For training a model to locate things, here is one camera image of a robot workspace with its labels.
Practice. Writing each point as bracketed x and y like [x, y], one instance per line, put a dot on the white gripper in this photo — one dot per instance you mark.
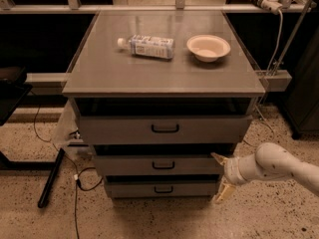
[232, 171]

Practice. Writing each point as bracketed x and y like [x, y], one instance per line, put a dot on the grey drawer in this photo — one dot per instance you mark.
[160, 159]
[141, 186]
[163, 120]

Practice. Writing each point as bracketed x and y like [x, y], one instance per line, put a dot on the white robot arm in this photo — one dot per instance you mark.
[269, 162]

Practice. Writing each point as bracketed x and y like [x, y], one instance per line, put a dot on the grey bottom drawer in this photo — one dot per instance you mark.
[141, 186]

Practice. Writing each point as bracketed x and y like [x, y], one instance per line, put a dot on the grey drawer cabinet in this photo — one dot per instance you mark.
[103, 70]

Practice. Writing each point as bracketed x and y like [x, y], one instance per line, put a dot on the grey top drawer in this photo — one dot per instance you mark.
[163, 120]

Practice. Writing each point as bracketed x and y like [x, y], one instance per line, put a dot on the dark cabinet at right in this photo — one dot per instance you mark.
[302, 101]

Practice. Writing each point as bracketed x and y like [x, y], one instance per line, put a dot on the white paper bowl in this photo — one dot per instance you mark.
[208, 48]

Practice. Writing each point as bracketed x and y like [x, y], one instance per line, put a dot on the plastic water bottle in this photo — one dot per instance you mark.
[148, 46]

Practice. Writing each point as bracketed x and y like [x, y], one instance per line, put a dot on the white power strip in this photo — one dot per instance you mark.
[273, 7]

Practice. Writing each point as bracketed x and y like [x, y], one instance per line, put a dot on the metal rail beam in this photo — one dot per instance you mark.
[51, 84]

